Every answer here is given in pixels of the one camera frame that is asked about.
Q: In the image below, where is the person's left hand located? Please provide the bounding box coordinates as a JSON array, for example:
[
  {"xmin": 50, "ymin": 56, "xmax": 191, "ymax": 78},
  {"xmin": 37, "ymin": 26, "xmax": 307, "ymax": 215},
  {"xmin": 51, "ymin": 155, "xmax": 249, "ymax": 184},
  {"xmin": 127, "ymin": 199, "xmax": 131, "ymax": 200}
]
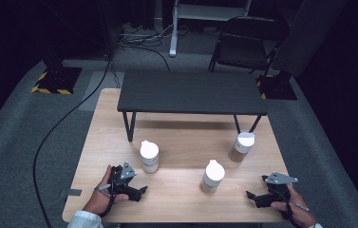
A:
[{"xmin": 83, "ymin": 164, "xmax": 130, "ymax": 217}]

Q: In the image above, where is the grey curtain panel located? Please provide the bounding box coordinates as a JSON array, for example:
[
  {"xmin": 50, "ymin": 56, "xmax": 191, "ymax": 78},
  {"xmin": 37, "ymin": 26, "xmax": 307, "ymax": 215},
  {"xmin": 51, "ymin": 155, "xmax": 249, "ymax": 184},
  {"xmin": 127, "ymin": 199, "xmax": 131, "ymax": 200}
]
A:
[{"xmin": 271, "ymin": 0, "xmax": 349, "ymax": 79}]

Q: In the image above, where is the long black floor cable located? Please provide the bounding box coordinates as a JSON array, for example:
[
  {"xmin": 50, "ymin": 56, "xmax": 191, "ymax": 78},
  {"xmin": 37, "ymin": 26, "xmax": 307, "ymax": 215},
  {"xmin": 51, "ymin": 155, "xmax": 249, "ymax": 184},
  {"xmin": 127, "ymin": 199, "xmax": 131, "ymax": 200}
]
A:
[{"xmin": 33, "ymin": 53, "xmax": 113, "ymax": 228}]

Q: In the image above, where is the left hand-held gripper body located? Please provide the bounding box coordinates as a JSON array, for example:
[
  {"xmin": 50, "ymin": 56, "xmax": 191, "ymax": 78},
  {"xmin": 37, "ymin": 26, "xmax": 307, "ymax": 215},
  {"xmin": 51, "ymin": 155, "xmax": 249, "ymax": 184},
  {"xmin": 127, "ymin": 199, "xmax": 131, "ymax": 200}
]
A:
[{"xmin": 109, "ymin": 161, "xmax": 138, "ymax": 195}]

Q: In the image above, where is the white-lid jar with white powder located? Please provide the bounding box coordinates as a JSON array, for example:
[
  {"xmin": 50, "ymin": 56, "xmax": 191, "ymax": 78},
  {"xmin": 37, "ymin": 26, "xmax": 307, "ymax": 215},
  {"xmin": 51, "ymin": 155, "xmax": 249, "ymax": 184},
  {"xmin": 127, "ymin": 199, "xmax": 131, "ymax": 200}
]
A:
[{"xmin": 140, "ymin": 140, "xmax": 160, "ymax": 174}]

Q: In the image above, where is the white-lid jar with brown powder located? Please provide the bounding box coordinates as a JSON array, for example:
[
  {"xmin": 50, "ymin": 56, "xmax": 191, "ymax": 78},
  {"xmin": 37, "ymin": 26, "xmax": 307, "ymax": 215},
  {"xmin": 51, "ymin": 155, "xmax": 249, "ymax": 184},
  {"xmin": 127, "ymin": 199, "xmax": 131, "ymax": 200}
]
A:
[{"xmin": 228, "ymin": 131, "xmax": 256, "ymax": 163}]

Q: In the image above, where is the white metal stand frame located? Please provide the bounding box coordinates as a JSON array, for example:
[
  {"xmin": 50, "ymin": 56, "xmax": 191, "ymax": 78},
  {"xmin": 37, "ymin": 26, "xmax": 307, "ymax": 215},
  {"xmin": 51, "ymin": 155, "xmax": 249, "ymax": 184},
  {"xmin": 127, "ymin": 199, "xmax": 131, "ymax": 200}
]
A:
[{"xmin": 169, "ymin": 0, "xmax": 253, "ymax": 58}]

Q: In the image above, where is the grey right gripper plug cable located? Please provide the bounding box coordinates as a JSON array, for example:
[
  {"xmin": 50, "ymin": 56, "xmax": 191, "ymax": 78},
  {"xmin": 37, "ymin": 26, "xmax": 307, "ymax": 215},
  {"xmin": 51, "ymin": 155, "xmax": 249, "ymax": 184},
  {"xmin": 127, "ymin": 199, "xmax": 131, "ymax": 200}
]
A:
[{"xmin": 290, "ymin": 200, "xmax": 311, "ymax": 213}]

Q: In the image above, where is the white-lid jar with beige contents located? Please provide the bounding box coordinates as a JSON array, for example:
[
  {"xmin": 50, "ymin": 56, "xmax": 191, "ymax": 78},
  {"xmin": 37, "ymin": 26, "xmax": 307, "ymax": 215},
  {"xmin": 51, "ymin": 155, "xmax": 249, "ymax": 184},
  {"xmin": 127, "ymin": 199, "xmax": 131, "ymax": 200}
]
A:
[{"xmin": 199, "ymin": 159, "xmax": 226, "ymax": 195}]

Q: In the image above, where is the grey tape strip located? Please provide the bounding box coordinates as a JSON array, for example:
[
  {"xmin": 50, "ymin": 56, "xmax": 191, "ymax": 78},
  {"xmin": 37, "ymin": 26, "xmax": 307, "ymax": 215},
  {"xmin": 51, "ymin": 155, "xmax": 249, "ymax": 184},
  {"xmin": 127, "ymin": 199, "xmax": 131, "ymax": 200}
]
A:
[{"xmin": 59, "ymin": 188, "xmax": 83, "ymax": 198}]

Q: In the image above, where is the black folding chair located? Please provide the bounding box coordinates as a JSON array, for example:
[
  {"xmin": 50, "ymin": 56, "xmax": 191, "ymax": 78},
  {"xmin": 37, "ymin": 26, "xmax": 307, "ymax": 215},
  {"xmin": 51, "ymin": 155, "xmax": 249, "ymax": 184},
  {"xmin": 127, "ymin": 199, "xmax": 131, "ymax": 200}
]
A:
[{"xmin": 208, "ymin": 16, "xmax": 291, "ymax": 76}]

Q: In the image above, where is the thin black floor cable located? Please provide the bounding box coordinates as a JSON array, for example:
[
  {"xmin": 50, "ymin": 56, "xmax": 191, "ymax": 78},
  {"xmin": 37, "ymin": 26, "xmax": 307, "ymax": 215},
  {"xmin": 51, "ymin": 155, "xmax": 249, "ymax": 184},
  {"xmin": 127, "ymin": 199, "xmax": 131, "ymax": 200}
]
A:
[{"xmin": 119, "ymin": 46, "xmax": 171, "ymax": 72}]

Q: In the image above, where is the black metal-leg shelf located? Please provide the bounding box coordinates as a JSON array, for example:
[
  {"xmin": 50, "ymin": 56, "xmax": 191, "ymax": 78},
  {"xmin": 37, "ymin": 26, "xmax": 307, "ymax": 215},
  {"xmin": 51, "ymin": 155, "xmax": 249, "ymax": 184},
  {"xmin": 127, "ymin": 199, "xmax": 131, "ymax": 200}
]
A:
[{"xmin": 117, "ymin": 69, "xmax": 269, "ymax": 143}]

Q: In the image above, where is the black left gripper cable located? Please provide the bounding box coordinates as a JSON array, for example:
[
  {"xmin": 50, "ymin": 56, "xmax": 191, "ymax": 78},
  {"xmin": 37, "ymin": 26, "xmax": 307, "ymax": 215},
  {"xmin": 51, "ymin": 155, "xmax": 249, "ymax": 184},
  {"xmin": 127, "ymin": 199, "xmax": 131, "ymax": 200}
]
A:
[{"xmin": 99, "ymin": 167, "xmax": 119, "ymax": 219}]

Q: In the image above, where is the black base with striped tape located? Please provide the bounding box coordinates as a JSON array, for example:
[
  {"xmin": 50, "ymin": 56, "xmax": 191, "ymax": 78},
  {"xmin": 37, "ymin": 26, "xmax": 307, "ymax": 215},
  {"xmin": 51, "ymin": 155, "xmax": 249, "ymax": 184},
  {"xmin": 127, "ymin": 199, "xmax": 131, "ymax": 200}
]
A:
[
  {"xmin": 255, "ymin": 70, "xmax": 298, "ymax": 101},
  {"xmin": 30, "ymin": 66, "xmax": 83, "ymax": 96}
]

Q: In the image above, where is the tangle of floor cables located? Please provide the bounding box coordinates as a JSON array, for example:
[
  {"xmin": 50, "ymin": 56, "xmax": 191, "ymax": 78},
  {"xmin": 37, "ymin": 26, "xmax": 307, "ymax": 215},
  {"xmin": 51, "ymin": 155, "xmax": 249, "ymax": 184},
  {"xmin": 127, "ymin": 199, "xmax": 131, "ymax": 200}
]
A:
[{"xmin": 118, "ymin": 22, "xmax": 175, "ymax": 51}]

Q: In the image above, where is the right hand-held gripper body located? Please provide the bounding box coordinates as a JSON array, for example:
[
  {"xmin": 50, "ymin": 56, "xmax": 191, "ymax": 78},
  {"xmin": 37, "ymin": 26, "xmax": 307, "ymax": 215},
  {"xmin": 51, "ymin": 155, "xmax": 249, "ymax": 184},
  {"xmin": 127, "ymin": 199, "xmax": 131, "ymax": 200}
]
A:
[{"xmin": 261, "ymin": 171, "xmax": 299, "ymax": 203}]

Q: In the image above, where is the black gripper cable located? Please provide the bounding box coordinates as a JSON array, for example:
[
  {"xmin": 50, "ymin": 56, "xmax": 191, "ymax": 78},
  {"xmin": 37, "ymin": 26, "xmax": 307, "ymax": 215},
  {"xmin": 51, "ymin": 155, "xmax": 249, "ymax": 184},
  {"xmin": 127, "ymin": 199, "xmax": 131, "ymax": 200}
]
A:
[
  {"xmin": 277, "ymin": 189, "xmax": 295, "ymax": 221},
  {"xmin": 99, "ymin": 167, "xmax": 119, "ymax": 219}
]

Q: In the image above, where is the person's right hand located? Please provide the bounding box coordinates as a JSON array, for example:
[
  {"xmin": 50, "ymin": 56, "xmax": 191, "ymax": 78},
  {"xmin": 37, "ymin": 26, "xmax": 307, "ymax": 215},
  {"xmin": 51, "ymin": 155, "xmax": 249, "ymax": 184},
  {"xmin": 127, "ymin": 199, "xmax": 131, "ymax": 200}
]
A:
[{"xmin": 271, "ymin": 183, "xmax": 317, "ymax": 228}]

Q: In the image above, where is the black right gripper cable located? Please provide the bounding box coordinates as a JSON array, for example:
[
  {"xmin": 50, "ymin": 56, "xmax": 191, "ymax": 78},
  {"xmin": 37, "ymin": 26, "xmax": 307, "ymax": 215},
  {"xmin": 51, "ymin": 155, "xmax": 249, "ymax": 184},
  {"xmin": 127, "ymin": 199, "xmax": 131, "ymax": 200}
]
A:
[{"xmin": 277, "ymin": 189, "xmax": 295, "ymax": 221}]

